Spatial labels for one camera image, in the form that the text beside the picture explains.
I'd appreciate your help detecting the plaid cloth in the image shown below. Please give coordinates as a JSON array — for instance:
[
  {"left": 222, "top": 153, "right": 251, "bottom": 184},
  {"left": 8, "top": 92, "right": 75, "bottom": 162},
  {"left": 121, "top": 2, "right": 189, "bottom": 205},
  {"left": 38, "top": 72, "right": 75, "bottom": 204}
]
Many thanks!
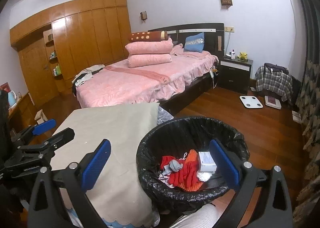
[{"left": 255, "top": 65, "right": 293, "bottom": 102}]

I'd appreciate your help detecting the white garment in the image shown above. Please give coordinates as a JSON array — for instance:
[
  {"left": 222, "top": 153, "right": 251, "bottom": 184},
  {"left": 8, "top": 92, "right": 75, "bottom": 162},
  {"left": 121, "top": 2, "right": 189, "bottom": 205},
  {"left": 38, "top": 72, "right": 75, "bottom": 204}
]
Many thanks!
[{"left": 74, "top": 73, "right": 93, "bottom": 87}]

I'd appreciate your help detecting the white bathroom scale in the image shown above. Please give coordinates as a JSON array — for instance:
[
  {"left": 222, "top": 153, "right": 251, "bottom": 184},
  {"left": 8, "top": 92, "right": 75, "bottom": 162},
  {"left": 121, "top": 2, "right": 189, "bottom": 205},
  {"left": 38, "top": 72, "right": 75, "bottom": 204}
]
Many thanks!
[{"left": 239, "top": 95, "right": 263, "bottom": 109}]

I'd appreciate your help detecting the brown dotted bolster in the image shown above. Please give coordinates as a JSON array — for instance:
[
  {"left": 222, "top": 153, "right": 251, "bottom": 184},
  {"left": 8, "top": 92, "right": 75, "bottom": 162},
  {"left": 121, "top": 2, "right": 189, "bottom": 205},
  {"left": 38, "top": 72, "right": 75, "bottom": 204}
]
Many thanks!
[{"left": 127, "top": 31, "right": 170, "bottom": 42}]

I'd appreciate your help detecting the blue pillow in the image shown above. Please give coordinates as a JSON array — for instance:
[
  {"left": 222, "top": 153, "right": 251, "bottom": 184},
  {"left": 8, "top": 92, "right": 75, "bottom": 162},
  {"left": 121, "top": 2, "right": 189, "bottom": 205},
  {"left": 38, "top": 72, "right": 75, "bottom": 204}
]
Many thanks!
[{"left": 184, "top": 32, "right": 205, "bottom": 53}]

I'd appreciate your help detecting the small orange foam net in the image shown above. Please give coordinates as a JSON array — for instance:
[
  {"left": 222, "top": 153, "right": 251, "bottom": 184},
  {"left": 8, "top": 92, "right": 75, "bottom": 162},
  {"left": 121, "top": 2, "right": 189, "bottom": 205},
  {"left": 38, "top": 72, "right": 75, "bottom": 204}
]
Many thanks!
[{"left": 186, "top": 150, "right": 200, "bottom": 163}]

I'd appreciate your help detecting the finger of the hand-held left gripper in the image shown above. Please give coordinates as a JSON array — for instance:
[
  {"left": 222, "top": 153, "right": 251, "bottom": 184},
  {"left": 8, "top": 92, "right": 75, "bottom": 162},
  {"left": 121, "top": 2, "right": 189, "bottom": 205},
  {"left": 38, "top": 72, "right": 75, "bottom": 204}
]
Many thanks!
[
  {"left": 17, "top": 128, "right": 75, "bottom": 155},
  {"left": 10, "top": 119, "right": 57, "bottom": 145}
]

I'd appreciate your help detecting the beige garment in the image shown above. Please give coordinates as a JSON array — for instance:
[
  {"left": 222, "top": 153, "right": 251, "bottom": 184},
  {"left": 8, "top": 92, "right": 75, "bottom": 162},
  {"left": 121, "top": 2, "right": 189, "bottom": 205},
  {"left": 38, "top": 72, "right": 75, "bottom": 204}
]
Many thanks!
[{"left": 80, "top": 64, "right": 105, "bottom": 73}]

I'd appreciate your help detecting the white wrapper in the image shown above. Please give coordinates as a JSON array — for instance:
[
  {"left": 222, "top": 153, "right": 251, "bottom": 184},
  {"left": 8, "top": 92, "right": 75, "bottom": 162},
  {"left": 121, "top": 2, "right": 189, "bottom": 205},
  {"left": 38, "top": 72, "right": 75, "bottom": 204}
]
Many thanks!
[{"left": 196, "top": 171, "right": 213, "bottom": 183}]

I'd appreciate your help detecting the pink folded quilt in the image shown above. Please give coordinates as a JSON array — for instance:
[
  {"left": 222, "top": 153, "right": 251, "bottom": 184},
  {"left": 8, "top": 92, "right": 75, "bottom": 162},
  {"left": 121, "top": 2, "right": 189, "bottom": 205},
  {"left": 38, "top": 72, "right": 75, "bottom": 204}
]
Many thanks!
[
  {"left": 127, "top": 53, "right": 172, "bottom": 68},
  {"left": 125, "top": 37, "right": 173, "bottom": 56}
]

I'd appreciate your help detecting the wooden door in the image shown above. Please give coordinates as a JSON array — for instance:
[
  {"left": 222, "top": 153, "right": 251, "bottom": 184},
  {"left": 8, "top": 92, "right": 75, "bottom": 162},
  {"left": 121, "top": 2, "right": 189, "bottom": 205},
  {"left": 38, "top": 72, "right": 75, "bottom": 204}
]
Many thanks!
[{"left": 18, "top": 39, "right": 60, "bottom": 107}]

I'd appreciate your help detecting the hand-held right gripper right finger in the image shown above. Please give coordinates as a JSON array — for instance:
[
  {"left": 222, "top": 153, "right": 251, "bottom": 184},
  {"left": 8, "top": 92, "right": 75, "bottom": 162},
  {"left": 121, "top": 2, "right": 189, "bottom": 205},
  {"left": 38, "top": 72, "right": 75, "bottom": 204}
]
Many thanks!
[{"left": 209, "top": 139, "right": 293, "bottom": 228}]

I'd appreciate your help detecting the grey sock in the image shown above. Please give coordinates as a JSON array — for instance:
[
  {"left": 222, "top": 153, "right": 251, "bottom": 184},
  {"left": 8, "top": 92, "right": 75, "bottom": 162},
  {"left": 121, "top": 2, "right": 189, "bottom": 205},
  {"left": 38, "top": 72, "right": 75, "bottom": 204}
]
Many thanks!
[
  {"left": 159, "top": 168, "right": 173, "bottom": 181},
  {"left": 168, "top": 160, "right": 184, "bottom": 171}
]

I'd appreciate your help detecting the wooden wardrobe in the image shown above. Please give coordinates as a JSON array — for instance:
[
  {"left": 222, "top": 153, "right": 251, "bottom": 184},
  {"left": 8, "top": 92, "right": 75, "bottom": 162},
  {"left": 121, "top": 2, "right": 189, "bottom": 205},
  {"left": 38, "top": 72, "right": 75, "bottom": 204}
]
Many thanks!
[{"left": 9, "top": 0, "right": 130, "bottom": 93}]

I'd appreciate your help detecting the orange knitted cloth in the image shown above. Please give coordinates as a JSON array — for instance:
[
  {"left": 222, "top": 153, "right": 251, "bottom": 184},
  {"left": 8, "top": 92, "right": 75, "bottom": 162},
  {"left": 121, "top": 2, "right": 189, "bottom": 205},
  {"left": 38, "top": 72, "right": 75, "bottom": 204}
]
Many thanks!
[{"left": 180, "top": 180, "right": 203, "bottom": 192}]

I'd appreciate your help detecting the brown flat scale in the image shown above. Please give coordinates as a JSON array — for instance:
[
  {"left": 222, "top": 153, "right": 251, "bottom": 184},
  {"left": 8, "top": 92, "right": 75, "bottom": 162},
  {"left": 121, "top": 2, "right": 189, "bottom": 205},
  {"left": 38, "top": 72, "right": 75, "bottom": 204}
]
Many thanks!
[{"left": 264, "top": 95, "right": 282, "bottom": 109}]

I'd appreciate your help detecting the person's white ribbed clothing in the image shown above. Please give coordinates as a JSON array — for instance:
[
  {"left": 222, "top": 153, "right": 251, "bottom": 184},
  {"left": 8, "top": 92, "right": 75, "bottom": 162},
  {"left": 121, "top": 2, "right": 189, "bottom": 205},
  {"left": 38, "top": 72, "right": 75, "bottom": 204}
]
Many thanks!
[{"left": 171, "top": 203, "right": 242, "bottom": 228}]

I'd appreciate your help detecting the dark bag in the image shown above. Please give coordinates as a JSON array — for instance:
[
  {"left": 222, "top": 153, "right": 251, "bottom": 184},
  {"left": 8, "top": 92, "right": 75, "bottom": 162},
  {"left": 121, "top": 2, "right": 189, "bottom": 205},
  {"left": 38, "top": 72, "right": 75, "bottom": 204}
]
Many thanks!
[{"left": 264, "top": 63, "right": 289, "bottom": 73}]

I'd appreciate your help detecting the dark nightstand with white drawer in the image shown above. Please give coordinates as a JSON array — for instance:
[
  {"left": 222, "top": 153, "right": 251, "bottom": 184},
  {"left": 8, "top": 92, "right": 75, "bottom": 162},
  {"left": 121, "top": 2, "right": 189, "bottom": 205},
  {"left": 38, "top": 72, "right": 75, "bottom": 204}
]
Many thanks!
[{"left": 217, "top": 57, "right": 253, "bottom": 95}]

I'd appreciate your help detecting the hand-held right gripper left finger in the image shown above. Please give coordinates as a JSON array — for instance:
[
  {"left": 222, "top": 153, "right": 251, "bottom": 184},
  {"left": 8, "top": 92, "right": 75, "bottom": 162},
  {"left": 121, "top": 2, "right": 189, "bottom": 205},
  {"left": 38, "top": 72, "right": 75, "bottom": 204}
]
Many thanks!
[{"left": 27, "top": 139, "right": 112, "bottom": 228}]

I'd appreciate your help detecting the white corded controller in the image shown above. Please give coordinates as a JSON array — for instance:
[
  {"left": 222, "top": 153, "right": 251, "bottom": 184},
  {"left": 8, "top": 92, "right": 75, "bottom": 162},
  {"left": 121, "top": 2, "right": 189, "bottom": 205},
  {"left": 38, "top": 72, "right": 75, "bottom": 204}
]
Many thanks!
[{"left": 209, "top": 65, "right": 218, "bottom": 88}]

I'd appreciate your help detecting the dark patterned curtain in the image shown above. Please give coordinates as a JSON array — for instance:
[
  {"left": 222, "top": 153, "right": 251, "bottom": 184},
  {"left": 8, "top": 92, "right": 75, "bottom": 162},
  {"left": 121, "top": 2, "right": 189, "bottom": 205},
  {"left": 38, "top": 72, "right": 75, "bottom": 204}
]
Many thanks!
[{"left": 285, "top": 0, "right": 320, "bottom": 228}]

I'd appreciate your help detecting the light blue kettle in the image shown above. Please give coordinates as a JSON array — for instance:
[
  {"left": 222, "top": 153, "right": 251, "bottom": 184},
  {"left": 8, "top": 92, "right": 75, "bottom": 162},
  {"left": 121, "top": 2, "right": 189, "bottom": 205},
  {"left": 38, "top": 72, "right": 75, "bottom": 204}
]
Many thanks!
[{"left": 7, "top": 90, "right": 17, "bottom": 107}]

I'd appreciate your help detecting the dark garment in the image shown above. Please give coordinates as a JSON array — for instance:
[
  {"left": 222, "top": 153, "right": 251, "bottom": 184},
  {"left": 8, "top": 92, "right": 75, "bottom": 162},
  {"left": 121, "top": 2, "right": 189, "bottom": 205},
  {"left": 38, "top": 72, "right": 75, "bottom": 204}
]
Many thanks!
[{"left": 72, "top": 72, "right": 87, "bottom": 96}]

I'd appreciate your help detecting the grey quilted blanket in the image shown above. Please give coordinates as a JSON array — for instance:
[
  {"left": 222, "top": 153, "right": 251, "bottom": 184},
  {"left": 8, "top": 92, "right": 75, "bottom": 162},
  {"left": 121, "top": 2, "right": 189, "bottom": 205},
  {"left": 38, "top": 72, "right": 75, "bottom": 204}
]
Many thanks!
[{"left": 157, "top": 106, "right": 173, "bottom": 126}]

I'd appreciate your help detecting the dark wooden bed frame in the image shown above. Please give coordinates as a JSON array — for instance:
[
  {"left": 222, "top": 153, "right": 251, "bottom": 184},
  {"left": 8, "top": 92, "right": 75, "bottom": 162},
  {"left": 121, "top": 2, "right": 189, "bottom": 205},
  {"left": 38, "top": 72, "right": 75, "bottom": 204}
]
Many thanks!
[{"left": 148, "top": 23, "right": 225, "bottom": 116}]

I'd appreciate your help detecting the red knit cloth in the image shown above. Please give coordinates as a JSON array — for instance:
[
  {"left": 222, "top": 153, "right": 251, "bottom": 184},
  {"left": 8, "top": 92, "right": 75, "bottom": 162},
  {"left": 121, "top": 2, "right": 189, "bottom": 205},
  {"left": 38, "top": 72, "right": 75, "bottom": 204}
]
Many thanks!
[{"left": 160, "top": 155, "right": 204, "bottom": 190}]

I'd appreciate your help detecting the white cardboard box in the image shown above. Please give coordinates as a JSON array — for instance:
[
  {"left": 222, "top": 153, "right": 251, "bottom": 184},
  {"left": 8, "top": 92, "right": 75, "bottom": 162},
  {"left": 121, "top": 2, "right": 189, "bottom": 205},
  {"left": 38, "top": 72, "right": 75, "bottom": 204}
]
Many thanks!
[{"left": 198, "top": 151, "right": 217, "bottom": 172}]

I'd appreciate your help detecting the pink bedspread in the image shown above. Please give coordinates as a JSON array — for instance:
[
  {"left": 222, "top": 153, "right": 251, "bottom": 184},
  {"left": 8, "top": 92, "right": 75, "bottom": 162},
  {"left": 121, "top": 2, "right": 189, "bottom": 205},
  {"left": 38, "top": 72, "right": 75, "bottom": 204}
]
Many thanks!
[{"left": 75, "top": 50, "right": 220, "bottom": 108}]

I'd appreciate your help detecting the black lined trash bin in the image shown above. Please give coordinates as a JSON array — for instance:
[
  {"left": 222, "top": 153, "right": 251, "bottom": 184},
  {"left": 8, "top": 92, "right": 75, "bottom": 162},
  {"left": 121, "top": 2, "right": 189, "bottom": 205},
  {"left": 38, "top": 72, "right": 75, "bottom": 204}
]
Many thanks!
[{"left": 136, "top": 116, "right": 250, "bottom": 212}]

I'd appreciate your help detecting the wooden sideboard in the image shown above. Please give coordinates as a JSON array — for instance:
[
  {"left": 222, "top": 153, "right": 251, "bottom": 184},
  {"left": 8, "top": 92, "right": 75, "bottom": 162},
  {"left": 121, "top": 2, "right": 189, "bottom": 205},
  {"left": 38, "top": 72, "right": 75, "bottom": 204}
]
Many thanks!
[{"left": 7, "top": 93, "right": 35, "bottom": 131}]

